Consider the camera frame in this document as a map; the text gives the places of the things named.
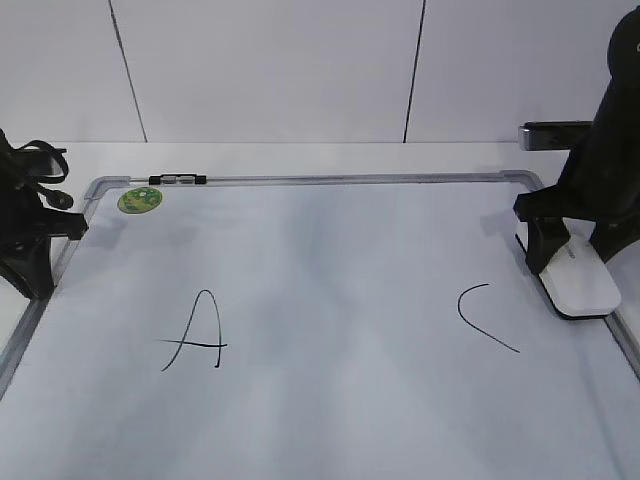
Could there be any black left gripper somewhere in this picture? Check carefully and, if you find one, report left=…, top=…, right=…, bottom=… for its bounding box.
left=1, top=135, right=88, bottom=299

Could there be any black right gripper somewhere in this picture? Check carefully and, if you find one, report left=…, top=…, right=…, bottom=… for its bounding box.
left=514, top=79, right=640, bottom=273

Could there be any white whiteboard eraser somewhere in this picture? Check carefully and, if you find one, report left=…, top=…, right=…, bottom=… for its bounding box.
left=527, top=222, right=622, bottom=320

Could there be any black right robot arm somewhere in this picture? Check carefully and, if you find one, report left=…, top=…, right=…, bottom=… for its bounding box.
left=513, top=10, right=639, bottom=274

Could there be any round green magnet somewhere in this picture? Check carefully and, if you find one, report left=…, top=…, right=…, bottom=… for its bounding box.
left=117, top=187, right=163, bottom=215

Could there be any black silver marker pen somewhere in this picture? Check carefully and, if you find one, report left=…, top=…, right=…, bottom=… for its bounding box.
left=148, top=174, right=207, bottom=186

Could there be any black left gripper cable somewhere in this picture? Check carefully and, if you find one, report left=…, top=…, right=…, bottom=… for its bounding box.
left=9, top=139, right=76, bottom=210

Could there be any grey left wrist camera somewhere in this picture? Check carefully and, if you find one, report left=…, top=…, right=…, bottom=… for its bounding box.
left=24, top=149, right=68, bottom=184

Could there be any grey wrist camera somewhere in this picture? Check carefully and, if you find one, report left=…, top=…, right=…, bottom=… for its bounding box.
left=518, top=121, right=592, bottom=151
left=24, top=149, right=68, bottom=184

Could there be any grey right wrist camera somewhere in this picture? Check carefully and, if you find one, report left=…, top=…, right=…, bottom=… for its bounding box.
left=518, top=121, right=592, bottom=151

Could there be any white magnetic whiteboard grey frame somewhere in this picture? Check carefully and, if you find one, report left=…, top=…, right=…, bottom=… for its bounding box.
left=1, top=171, right=639, bottom=479

